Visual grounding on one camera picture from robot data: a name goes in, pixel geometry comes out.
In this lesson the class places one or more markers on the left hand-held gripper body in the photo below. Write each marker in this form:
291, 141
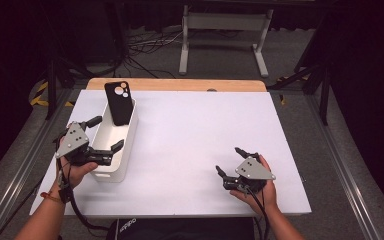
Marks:
73, 141

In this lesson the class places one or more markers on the black tripod stand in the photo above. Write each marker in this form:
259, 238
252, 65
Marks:
51, 86

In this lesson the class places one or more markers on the aluminium floor rail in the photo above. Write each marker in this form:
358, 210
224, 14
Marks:
343, 173
16, 180

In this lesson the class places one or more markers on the black metal stand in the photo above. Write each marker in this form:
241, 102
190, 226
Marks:
325, 96

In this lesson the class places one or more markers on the white board sheet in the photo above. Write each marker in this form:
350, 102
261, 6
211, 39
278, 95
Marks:
186, 133

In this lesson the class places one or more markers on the white plastic bin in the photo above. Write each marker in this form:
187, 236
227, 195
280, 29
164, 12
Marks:
113, 146

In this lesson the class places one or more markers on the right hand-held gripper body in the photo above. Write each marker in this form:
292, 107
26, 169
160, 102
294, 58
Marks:
253, 170

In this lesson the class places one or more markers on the white metal stand frame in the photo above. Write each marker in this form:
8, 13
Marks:
225, 21

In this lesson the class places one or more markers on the person's right hand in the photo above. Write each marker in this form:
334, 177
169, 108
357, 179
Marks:
263, 196

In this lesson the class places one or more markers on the person's left hand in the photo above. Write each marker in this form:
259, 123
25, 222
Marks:
76, 174

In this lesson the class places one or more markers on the person's black clothing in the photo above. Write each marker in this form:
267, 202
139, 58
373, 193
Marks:
186, 229

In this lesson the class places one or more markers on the wooden table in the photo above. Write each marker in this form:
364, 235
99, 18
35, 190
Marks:
186, 85

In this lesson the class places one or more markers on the black phone case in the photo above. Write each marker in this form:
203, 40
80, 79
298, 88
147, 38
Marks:
120, 103

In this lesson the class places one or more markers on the yellow black floor tape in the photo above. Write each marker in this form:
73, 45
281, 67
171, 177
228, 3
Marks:
40, 98

